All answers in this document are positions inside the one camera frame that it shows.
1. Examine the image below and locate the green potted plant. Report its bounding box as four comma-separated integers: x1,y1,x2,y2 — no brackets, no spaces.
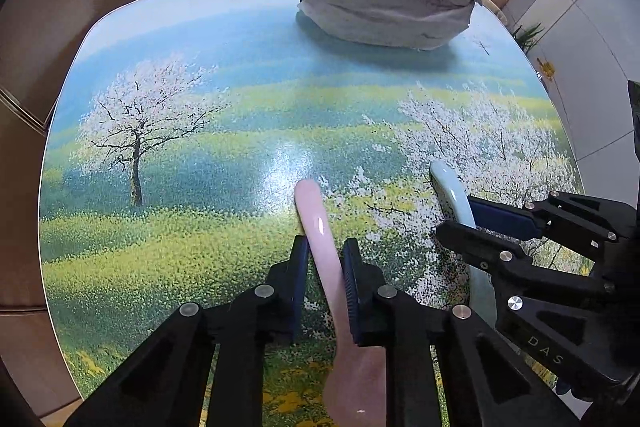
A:
512,23,546,56

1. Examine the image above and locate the white ceramic spoon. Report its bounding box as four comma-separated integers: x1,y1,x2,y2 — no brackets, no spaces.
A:
429,160,499,311

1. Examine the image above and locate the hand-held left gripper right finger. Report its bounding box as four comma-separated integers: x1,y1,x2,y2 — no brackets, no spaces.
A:
341,237,584,427

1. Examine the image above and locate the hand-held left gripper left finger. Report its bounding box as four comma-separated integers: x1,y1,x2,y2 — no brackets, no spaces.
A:
64,235,310,427

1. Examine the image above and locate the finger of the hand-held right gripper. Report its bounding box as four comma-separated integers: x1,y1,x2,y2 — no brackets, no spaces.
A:
435,220,621,386
467,191,636,259

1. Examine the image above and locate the pink ceramic spoon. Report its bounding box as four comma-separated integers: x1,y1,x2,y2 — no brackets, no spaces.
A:
294,179,389,421

